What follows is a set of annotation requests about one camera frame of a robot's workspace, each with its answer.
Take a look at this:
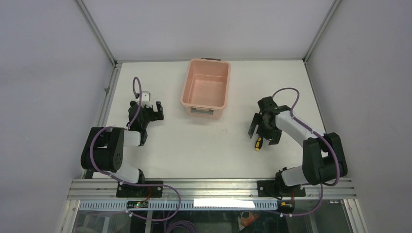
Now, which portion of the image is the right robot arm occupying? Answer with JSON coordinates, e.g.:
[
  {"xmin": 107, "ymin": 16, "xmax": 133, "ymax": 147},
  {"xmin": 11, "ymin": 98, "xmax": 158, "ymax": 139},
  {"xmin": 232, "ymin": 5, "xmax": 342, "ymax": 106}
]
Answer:
[{"xmin": 248, "ymin": 97, "xmax": 348, "ymax": 189}]

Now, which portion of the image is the pink plastic bin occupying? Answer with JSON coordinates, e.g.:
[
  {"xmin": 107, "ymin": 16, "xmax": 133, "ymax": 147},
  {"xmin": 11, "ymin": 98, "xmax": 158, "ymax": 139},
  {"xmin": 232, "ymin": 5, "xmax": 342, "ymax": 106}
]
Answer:
[{"xmin": 180, "ymin": 58, "xmax": 231, "ymax": 119}]

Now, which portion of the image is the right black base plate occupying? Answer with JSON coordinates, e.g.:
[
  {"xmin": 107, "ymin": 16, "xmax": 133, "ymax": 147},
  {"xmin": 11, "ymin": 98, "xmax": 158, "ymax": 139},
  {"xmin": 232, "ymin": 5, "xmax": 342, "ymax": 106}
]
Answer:
[{"xmin": 257, "ymin": 180, "xmax": 306, "ymax": 199}]

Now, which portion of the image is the orange object below table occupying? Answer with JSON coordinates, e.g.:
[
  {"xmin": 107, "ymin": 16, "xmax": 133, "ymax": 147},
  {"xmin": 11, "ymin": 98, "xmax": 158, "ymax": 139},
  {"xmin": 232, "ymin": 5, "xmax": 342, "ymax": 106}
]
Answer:
[{"xmin": 238, "ymin": 211, "xmax": 260, "ymax": 229}]

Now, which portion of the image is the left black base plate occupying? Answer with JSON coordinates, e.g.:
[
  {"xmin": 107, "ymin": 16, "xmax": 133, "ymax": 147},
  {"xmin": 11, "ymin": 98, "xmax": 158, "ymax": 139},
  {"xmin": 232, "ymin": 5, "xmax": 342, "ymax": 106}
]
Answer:
[{"xmin": 116, "ymin": 180, "xmax": 163, "ymax": 199}]

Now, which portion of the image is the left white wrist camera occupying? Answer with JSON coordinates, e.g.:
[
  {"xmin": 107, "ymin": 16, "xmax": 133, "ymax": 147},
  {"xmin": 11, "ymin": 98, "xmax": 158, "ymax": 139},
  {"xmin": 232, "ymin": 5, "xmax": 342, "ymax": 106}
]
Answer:
[{"xmin": 135, "ymin": 91, "xmax": 153, "ymax": 108}]

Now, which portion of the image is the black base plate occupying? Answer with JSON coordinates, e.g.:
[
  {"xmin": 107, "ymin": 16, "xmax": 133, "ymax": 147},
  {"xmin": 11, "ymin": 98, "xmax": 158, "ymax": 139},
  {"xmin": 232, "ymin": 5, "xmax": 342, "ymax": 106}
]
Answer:
[
  {"xmin": 116, "ymin": 180, "xmax": 163, "ymax": 199},
  {"xmin": 257, "ymin": 180, "xmax": 306, "ymax": 199}
]

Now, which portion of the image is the white slotted cable duct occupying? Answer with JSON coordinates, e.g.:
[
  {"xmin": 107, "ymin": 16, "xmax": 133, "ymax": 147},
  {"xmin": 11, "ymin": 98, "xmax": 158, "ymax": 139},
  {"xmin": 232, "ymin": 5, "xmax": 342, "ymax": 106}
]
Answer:
[{"xmin": 79, "ymin": 199, "xmax": 277, "ymax": 212}]

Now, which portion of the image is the yellow black screwdriver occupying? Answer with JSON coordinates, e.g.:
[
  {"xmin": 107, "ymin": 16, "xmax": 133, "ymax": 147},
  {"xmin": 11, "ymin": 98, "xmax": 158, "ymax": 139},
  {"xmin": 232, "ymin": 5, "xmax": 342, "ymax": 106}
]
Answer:
[{"xmin": 255, "ymin": 136, "xmax": 263, "ymax": 151}]

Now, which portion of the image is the aluminium mounting rail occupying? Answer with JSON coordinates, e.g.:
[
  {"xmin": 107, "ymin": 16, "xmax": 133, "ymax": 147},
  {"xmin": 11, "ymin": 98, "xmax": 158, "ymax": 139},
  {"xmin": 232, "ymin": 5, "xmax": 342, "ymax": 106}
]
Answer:
[{"xmin": 67, "ymin": 178, "xmax": 358, "ymax": 200}]

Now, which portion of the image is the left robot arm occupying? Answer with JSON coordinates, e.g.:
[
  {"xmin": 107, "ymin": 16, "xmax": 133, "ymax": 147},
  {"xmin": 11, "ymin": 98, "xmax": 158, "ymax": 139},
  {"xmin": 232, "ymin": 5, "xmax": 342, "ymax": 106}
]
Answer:
[{"xmin": 80, "ymin": 100, "xmax": 164, "ymax": 185}]

